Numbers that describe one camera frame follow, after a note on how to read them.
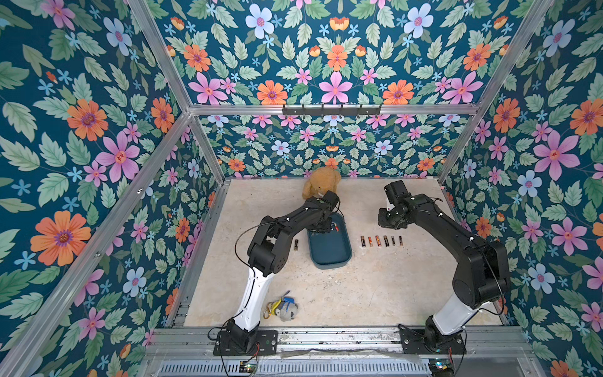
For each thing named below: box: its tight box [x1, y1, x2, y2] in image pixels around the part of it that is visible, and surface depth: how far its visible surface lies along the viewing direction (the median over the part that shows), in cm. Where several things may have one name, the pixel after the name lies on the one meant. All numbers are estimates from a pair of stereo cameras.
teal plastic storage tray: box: [306, 212, 353, 271], surface depth 94 cm
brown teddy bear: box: [302, 166, 341, 200], surface depth 98 cm
